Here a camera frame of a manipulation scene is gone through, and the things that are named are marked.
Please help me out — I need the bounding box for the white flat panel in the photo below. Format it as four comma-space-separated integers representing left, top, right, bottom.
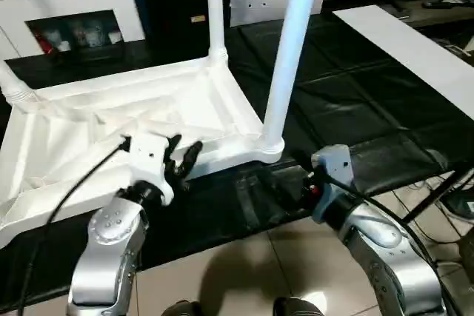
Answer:
332, 4, 474, 113

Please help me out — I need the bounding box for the black metal stand pole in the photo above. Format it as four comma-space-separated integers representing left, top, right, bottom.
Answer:
401, 169, 471, 223

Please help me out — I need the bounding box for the black mat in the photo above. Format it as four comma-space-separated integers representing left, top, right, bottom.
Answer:
0, 16, 467, 309

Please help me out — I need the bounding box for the dark left robot leg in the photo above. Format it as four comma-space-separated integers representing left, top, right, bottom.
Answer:
164, 299, 203, 316

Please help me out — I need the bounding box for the white plastic table leg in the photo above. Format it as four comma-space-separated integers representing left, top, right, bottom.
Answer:
0, 60, 36, 104
261, 0, 324, 152
205, 0, 229, 65

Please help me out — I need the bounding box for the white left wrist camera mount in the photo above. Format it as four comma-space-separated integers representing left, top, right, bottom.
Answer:
127, 134, 175, 206

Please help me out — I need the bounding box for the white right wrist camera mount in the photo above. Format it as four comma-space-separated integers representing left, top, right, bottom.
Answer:
310, 144, 356, 221

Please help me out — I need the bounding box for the white plastic table top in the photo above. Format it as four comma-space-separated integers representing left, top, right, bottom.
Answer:
0, 55, 286, 250

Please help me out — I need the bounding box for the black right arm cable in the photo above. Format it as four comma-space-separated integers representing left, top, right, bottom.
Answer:
316, 166, 456, 316

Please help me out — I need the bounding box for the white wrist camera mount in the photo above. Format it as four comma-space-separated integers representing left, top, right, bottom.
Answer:
310, 144, 356, 221
127, 134, 175, 206

